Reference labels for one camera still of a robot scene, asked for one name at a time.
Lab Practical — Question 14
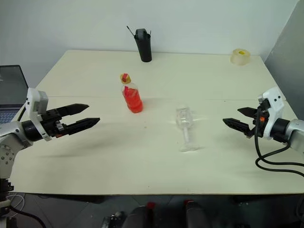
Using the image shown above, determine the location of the small black device under table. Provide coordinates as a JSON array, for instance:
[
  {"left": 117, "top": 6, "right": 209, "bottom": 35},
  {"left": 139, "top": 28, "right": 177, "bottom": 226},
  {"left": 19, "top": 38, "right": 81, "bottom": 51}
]
[{"left": 103, "top": 210, "right": 124, "bottom": 228}]

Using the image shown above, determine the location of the bottle with red liquid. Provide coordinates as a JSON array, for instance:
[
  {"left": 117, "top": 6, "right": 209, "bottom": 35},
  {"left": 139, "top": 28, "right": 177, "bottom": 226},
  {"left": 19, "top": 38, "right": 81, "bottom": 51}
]
[{"left": 119, "top": 73, "right": 144, "bottom": 114}]

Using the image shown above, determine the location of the clear wine glass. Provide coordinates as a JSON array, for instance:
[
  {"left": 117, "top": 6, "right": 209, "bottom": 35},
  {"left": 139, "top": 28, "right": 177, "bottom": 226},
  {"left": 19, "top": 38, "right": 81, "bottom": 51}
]
[{"left": 175, "top": 102, "right": 199, "bottom": 153}]

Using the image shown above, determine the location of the translucent tape roll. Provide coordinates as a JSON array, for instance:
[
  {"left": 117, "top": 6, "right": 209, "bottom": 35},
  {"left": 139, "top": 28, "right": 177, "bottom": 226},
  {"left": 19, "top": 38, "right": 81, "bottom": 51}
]
[{"left": 229, "top": 48, "right": 251, "bottom": 66}]

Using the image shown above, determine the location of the white thin cable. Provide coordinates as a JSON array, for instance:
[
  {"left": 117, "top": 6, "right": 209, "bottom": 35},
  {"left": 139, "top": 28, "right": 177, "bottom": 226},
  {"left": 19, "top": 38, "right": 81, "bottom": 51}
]
[{"left": 6, "top": 192, "right": 26, "bottom": 212}]

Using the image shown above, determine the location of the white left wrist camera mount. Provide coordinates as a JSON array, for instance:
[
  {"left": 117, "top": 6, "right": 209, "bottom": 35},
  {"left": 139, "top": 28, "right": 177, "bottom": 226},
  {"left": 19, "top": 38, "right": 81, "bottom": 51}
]
[{"left": 25, "top": 87, "right": 52, "bottom": 142}]

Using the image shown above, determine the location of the grey laptop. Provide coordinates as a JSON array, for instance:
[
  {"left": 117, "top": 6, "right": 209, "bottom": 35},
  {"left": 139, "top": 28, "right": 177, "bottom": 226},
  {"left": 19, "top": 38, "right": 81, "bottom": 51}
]
[{"left": 0, "top": 65, "right": 30, "bottom": 125}]

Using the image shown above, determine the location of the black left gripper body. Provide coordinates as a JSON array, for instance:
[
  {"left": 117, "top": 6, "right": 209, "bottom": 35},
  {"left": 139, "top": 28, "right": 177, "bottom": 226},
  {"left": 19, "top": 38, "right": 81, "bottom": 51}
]
[{"left": 39, "top": 108, "right": 68, "bottom": 139}]

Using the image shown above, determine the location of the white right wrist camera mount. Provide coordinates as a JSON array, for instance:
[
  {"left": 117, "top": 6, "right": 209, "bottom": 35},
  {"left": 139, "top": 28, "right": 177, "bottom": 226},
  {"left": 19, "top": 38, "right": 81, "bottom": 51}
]
[{"left": 257, "top": 86, "right": 285, "bottom": 141}]

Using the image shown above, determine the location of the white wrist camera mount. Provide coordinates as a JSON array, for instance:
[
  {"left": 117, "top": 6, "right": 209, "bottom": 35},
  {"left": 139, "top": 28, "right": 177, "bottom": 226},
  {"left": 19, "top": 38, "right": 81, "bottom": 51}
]
[
  {"left": 25, "top": 87, "right": 52, "bottom": 142},
  {"left": 257, "top": 86, "right": 285, "bottom": 141}
]

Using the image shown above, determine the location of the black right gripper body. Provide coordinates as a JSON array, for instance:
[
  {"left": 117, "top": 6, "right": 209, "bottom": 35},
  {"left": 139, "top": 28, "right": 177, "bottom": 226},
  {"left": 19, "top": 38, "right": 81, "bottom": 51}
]
[{"left": 252, "top": 98, "right": 270, "bottom": 139}]

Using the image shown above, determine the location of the dark rounded shape red top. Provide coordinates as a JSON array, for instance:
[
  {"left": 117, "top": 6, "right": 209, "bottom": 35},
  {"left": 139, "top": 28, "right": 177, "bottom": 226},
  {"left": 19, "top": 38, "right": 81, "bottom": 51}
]
[
  {"left": 123, "top": 201, "right": 158, "bottom": 228},
  {"left": 184, "top": 199, "right": 210, "bottom": 228}
]

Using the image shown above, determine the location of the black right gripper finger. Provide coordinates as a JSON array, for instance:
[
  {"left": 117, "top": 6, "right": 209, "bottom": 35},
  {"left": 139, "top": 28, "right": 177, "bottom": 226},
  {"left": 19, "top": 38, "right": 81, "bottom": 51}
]
[
  {"left": 237, "top": 107, "right": 258, "bottom": 118},
  {"left": 222, "top": 117, "right": 256, "bottom": 138}
]

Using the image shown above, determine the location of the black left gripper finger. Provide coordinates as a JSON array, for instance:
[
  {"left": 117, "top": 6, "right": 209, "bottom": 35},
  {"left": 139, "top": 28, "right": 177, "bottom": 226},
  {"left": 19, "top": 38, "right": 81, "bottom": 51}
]
[
  {"left": 63, "top": 117, "right": 101, "bottom": 136},
  {"left": 56, "top": 104, "right": 90, "bottom": 117}
]

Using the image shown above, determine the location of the black tapered cup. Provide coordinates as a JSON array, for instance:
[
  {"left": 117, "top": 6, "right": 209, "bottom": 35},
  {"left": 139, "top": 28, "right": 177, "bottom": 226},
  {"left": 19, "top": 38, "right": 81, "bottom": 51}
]
[{"left": 133, "top": 28, "right": 153, "bottom": 63}]

